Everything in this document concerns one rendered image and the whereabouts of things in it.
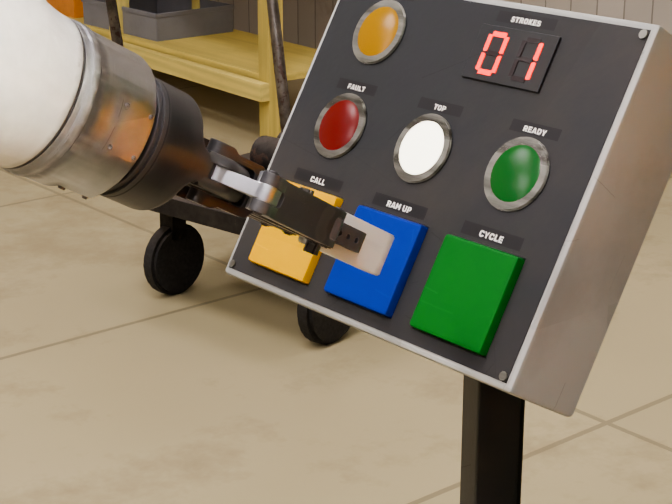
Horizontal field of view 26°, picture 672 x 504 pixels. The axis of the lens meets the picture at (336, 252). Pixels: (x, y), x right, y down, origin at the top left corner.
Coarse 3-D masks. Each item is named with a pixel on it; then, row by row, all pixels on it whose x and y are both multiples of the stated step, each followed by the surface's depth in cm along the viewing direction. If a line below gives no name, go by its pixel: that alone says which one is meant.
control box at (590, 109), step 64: (384, 0) 122; (448, 0) 117; (320, 64) 125; (384, 64) 120; (448, 64) 115; (512, 64) 110; (576, 64) 106; (640, 64) 102; (384, 128) 117; (448, 128) 112; (512, 128) 108; (576, 128) 104; (640, 128) 103; (384, 192) 115; (448, 192) 111; (576, 192) 102; (640, 192) 105; (320, 256) 118; (576, 256) 102; (384, 320) 111; (512, 320) 103; (576, 320) 104; (512, 384) 101; (576, 384) 106
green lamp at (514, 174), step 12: (504, 156) 107; (516, 156) 107; (528, 156) 106; (504, 168) 107; (516, 168) 106; (528, 168) 105; (492, 180) 108; (504, 180) 107; (516, 180) 106; (528, 180) 105; (504, 192) 106; (516, 192) 106; (528, 192) 105
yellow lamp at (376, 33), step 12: (372, 12) 122; (384, 12) 121; (372, 24) 122; (384, 24) 121; (396, 24) 120; (360, 36) 122; (372, 36) 121; (384, 36) 120; (360, 48) 122; (372, 48) 121; (384, 48) 120
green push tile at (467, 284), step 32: (448, 256) 108; (480, 256) 105; (512, 256) 104; (448, 288) 107; (480, 288) 105; (512, 288) 103; (416, 320) 108; (448, 320) 106; (480, 320) 104; (480, 352) 103
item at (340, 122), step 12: (336, 108) 122; (348, 108) 121; (324, 120) 122; (336, 120) 121; (348, 120) 120; (324, 132) 122; (336, 132) 121; (348, 132) 120; (324, 144) 121; (336, 144) 120
